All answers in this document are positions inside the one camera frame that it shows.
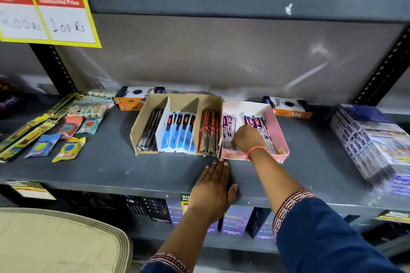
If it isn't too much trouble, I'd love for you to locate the person's right hand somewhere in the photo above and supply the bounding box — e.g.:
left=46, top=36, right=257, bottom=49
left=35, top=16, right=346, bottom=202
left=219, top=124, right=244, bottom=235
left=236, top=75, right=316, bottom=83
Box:
left=232, top=124, right=267, bottom=155

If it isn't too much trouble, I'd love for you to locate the wrapped stack of blue booklets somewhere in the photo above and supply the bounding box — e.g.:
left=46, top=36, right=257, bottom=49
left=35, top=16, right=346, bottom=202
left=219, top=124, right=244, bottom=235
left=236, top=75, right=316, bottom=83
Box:
left=329, top=103, right=410, bottom=198

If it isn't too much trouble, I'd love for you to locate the bunch of red pen packets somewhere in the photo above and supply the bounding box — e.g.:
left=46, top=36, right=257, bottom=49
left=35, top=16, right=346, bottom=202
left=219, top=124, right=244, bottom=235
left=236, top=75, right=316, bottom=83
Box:
left=197, top=109, right=221, bottom=157

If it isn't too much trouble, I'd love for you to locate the grey metal shelf rack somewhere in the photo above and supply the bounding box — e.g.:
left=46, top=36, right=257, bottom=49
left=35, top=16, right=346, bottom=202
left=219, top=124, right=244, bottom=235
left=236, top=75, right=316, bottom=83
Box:
left=0, top=0, right=410, bottom=273

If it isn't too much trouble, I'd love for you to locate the person's right forearm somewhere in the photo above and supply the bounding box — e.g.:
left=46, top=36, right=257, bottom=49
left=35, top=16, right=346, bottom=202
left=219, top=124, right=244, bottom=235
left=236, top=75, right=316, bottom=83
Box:
left=249, top=150, right=405, bottom=273

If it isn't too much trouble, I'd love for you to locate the bunch of blue pen packets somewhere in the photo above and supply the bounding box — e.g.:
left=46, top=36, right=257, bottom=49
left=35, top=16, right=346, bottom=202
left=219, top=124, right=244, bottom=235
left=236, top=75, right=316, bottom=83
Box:
left=160, top=110, right=196, bottom=155

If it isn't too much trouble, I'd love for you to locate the yellow green pencil packet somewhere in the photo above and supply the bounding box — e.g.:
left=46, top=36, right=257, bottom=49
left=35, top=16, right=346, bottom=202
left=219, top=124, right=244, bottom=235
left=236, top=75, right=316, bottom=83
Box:
left=0, top=121, right=56, bottom=163
left=46, top=92, right=79, bottom=116
left=0, top=113, right=52, bottom=152

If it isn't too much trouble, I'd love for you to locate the black bottle box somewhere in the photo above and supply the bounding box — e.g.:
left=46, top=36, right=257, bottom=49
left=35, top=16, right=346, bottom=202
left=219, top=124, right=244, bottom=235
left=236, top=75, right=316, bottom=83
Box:
left=122, top=195, right=148, bottom=216
left=142, top=197, right=172, bottom=224

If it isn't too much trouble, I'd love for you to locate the white eraser packet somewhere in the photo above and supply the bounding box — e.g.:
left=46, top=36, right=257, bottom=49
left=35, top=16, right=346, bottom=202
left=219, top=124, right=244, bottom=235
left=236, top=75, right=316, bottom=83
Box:
left=87, top=89, right=117, bottom=98

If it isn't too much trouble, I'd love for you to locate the white shelf label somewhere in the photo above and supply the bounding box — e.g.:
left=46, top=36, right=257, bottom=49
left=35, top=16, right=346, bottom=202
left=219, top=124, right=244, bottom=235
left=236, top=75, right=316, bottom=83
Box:
left=6, top=181, right=57, bottom=201

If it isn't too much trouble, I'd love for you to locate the pink cardboard box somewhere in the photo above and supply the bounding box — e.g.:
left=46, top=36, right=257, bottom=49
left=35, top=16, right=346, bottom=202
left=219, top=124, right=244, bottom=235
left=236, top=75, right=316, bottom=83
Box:
left=220, top=100, right=290, bottom=164

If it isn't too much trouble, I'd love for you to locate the yellow price sign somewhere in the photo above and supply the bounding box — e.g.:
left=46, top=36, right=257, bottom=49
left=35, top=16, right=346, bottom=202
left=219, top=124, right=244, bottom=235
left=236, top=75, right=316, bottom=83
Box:
left=0, top=0, right=102, bottom=49

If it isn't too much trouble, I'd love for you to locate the blue round sharpener packet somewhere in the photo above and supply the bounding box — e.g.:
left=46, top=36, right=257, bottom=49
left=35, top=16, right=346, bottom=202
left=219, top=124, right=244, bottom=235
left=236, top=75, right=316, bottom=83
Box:
left=24, top=133, right=62, bottom=159

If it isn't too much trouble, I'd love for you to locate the brown cardboard divided box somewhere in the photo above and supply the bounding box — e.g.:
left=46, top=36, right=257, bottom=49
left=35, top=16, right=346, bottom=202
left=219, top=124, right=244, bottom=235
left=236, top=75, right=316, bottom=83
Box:
left=130, top=93, right=223, bottom=158

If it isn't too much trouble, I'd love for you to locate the bunch of black pen packets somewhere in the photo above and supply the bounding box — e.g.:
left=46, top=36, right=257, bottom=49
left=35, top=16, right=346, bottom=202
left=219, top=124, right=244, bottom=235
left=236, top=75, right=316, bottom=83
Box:
left=136, top=108, right=164, bottom=152

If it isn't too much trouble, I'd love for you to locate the yellow round sharpener packet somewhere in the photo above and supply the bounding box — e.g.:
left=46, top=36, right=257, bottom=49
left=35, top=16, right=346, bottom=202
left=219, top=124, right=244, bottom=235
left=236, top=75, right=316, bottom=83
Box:
left=52, top=137, right=86, bottom=163

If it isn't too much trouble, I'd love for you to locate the clear eraser packet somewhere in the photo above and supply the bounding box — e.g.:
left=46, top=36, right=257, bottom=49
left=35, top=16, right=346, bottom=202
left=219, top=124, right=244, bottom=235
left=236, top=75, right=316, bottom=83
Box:
left=66, top=100, right=115, bottom=119

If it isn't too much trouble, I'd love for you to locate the yellow shelf label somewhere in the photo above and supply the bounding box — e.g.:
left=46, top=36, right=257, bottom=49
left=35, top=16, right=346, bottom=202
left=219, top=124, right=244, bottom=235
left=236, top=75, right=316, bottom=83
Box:
left=375, top=210, right=410, bottom=224

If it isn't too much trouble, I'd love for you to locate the black and orange box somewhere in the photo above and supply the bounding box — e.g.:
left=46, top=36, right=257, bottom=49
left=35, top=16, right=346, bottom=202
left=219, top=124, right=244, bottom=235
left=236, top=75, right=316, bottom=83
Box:
left=115, top=86, right=166, bottom=111
left=262, top=96, right=313, bottom=119

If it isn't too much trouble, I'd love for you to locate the pink round sharpener packet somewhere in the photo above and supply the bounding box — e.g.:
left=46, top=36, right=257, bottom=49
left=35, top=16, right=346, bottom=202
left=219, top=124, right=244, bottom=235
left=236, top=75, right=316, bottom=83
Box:
left=58, top=116, right=83, bottom=140

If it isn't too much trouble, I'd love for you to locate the purple bottle box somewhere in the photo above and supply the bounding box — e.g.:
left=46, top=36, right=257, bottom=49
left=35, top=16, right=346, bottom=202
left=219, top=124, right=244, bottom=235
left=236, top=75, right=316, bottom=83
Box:
left=166, top=199, right=185, bottom=226
left=220, top=205, right=254, bottom=237
left=253, top=210, right=277, bottom=241

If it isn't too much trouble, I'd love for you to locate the person's left forearm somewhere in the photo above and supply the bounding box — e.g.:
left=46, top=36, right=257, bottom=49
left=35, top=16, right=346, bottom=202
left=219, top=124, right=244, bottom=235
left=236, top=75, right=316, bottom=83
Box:
left=139, top=207, right=222, bottom=273

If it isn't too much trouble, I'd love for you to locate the beige woven tray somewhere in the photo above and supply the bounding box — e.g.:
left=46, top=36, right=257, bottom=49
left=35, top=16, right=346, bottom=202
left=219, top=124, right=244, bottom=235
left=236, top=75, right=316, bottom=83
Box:
left=0, top=207, right=134, bottom=273

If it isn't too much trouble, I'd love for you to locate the person's left hand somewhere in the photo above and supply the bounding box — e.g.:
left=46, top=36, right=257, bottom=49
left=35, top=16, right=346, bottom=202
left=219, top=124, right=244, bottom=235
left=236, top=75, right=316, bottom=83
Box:
left=188, top=158, right=239, bottom=223

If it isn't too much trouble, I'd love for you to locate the teal round sharpener packet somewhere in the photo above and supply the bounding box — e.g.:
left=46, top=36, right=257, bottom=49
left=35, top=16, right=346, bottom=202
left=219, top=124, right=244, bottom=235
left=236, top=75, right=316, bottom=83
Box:
left=76, top=117, right=103, bottom=135

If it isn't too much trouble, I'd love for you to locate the yellow black hanging tag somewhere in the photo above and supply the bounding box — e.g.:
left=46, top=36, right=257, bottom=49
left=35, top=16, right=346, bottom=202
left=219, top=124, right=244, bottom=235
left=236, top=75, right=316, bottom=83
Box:
left=180, top=194, right=193, bottom=216

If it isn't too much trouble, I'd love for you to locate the bunch of white pen packets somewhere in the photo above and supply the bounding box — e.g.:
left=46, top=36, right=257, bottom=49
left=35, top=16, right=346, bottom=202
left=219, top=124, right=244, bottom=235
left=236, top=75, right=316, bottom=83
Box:
left=222, top=112, right=277, bottom=155

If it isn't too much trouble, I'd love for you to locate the orange thread bracelet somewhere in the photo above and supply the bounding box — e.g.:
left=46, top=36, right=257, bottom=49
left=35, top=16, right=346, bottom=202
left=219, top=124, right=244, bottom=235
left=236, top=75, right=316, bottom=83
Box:
left=246, top=146, right=270, bottom=160

